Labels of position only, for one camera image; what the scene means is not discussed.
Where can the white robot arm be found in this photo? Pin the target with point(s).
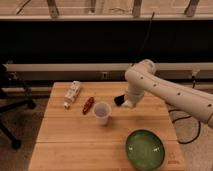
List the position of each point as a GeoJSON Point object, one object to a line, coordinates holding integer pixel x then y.
{"type": "Point", "coordinates": [141, 77]}

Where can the translucent white cup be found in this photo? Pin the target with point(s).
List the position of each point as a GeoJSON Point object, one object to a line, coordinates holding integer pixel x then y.
{"type": "Point", "coordinates": [102, 112]}

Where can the red brown oblong object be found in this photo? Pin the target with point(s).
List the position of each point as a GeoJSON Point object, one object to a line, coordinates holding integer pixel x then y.
{"type": "Point", "coordinates": [88, 105]}

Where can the black smartphone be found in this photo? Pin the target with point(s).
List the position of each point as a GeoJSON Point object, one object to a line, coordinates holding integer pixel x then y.
{"type": "Point", "coordinates": [119, 100]}

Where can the wooden table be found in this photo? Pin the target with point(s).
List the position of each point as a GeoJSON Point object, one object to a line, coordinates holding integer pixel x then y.
{"type": "Point", "coordinates": [68, 140]}

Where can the black office chair base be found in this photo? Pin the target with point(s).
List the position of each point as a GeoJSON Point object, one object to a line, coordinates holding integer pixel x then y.
{"type": "Point", "coordinates": [29, 102]}

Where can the white rectangular sponge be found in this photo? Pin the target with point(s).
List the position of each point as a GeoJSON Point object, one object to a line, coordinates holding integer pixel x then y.
{"type": "Point", "coordinates": [128, 104]}

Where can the green ceramic plate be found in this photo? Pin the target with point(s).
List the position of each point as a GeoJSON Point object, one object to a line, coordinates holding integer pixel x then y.
{"type": "Point", "coordinates": [145, 150]}

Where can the white tube bottle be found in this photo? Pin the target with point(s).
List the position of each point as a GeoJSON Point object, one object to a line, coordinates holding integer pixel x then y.
{"type": "Point", "coordinates": [72, 94]}

